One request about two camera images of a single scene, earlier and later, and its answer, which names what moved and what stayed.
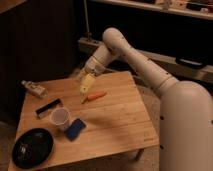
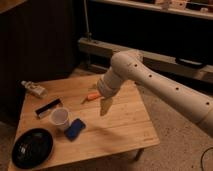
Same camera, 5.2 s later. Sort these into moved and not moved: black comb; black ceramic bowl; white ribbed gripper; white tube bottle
Moved: white ribbed gripper
Not moved: black comb; white tube bottle; black ceramic bowl
